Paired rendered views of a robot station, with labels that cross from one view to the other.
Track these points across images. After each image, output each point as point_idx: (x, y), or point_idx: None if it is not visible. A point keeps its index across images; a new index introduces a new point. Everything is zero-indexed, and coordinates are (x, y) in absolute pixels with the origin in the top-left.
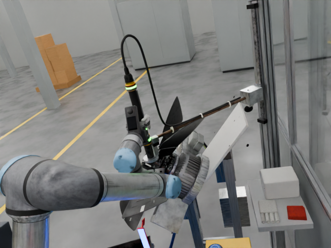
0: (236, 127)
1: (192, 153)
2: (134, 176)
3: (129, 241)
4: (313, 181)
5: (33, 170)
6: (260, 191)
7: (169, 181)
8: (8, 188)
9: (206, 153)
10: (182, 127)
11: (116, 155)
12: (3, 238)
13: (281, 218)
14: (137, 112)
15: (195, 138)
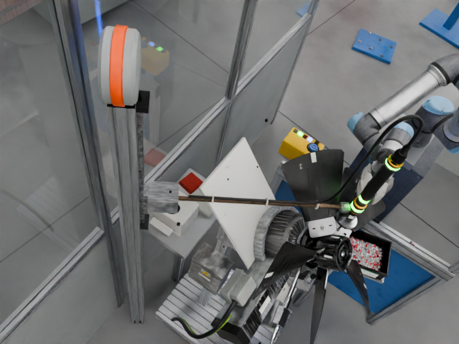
0: (239, 165)
1: (259, 270)
2: (400, 91)
3: (362, 265)
4: (169, 162)
5: None
6: (189, 231)
7: (362, 113)
8: None
9: (248, 244)
10: (324, 150)
11: (411, 127)
12: None
13: None
14: (384, 154)
15: (245, 274)
